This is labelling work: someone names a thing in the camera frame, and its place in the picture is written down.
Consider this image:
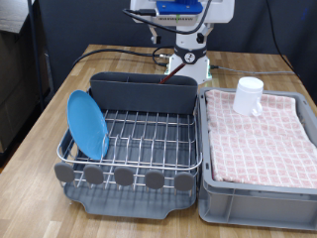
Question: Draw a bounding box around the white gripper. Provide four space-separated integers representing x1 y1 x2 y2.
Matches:
129 0 236 46

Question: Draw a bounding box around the reddish brown wooden spoon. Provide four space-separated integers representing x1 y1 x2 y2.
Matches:
158 61 186 85

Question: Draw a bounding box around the blue plastic plate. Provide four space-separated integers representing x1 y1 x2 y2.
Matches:
66 89 110 162

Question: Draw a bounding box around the grey dish drying rack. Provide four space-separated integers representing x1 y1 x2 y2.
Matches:
62 98 199 220

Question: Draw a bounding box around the dark grey utensil holder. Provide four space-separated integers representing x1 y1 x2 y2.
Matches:
89 71 199 115

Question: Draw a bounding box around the white plastic mug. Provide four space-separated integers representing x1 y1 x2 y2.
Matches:
232 76 265 117

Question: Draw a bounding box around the pink checked towel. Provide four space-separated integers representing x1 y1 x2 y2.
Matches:
204 88 317 190

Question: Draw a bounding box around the black metal pole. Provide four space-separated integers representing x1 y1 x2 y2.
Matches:
27 0 47 111

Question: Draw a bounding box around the dark wooden cabinet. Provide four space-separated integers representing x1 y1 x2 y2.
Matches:
0 0 54 157

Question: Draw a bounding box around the grey plastic crate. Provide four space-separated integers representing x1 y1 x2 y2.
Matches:
196 86 317 232

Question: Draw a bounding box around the black camera cable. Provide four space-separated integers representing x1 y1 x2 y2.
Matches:
122 0 213 36

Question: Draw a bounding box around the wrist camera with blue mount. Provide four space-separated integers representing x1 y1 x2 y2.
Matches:
155 0 204 24

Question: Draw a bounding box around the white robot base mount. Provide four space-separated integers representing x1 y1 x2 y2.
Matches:
163 54 213 85

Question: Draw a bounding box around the thick black table cable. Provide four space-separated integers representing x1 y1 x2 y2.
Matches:
71 46 176 69

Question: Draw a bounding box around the grey table cable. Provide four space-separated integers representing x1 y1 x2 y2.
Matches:
210 64 300 77

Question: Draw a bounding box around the thin black hanging cable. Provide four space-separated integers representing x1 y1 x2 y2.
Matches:
265 0 302 79

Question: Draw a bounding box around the metal wire dish rack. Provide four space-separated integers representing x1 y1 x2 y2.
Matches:
53 87 204 192

